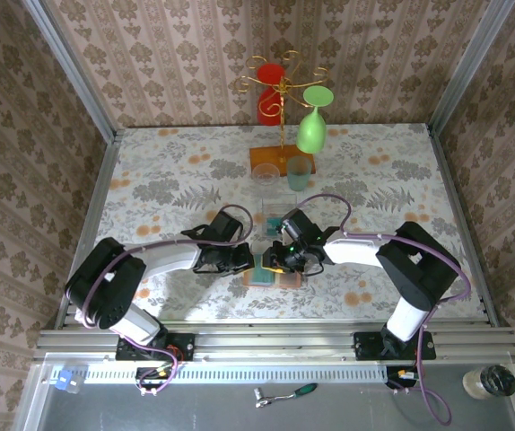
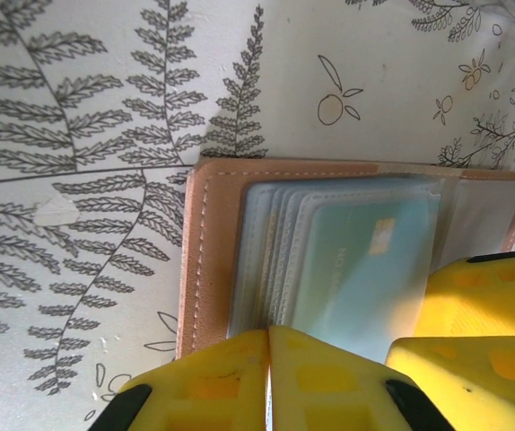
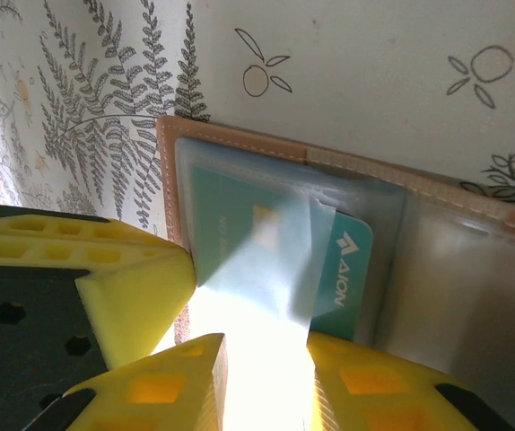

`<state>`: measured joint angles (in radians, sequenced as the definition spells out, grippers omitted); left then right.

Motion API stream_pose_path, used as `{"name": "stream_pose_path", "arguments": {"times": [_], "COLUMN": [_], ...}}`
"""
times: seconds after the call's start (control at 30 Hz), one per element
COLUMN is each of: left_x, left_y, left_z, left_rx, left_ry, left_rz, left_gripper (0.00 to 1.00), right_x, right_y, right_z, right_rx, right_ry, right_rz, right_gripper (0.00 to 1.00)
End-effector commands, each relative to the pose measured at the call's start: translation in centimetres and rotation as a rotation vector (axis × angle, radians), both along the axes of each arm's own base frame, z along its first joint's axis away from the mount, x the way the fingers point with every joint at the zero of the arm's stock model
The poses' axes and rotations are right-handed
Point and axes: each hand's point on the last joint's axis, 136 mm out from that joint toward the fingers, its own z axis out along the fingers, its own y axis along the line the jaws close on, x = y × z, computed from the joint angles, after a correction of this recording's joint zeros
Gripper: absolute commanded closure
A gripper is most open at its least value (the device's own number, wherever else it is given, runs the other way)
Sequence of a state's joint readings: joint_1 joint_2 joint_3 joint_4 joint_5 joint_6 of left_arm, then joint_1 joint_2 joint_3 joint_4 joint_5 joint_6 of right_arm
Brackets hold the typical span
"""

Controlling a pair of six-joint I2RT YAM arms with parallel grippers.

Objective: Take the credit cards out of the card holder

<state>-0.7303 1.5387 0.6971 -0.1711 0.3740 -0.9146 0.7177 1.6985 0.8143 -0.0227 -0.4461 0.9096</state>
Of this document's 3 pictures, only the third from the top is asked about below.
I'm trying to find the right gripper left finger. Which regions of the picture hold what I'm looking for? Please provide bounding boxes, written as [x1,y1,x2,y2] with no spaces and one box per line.
[37,332,230,431]

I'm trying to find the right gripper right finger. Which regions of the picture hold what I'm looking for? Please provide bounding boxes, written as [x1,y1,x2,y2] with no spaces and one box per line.
[304,331,515,431]

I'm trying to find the brown leather card holder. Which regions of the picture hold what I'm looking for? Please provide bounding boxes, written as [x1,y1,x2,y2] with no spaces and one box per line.
[154,114,515,405]

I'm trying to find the teal credit card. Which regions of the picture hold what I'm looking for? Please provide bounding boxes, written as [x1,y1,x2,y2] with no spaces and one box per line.
[189,161,375,343]

